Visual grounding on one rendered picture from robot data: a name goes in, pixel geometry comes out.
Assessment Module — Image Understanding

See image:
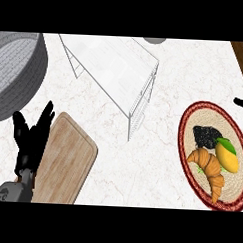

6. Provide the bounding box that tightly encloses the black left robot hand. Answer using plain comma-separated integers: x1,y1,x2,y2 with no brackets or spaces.
9,99,56,179

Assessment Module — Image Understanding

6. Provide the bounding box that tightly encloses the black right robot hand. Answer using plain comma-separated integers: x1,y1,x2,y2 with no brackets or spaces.
232,96,243,114

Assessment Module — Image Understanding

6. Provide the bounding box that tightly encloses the yellow lemon with leaf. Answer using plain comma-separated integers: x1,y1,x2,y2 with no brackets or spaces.
213,137,241,175

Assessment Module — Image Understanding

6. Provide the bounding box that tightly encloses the round red-rimmed woven placemat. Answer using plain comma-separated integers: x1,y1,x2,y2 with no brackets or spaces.
175,99,243,213

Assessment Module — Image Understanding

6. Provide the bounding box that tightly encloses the wooden cutting board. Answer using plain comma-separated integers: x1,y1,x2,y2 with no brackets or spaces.
13,109,101,206

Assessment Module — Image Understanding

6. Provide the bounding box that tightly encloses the black speckled lump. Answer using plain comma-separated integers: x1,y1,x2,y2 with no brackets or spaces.
191,125,224,151

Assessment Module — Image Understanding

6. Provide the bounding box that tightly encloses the grey wicker basket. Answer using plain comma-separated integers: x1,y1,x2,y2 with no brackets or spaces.
0,31,50,126

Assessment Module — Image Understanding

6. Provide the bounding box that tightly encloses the golden croissant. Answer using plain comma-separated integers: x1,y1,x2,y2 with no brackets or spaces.
184,146,227,205

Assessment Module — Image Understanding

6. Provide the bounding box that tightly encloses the grey round object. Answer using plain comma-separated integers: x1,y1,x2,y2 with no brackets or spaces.
142,37,167,45

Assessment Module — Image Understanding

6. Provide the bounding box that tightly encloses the white wire tiered shelf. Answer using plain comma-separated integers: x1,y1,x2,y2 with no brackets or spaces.
54,34,161,143

